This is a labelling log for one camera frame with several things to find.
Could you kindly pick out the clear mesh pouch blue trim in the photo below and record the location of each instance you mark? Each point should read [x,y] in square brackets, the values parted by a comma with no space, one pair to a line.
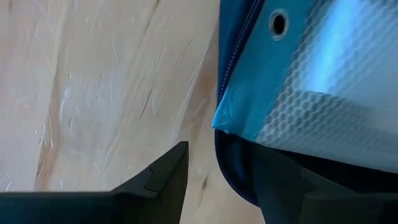
[311,77]

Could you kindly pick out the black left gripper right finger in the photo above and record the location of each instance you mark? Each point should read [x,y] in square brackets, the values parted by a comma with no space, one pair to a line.
[280,193]

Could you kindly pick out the navy backpack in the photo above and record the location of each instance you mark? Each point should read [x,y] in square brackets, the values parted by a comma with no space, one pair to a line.
[236,168]

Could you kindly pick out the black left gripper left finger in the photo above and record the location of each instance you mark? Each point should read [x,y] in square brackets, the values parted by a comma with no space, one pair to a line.
[172,186]

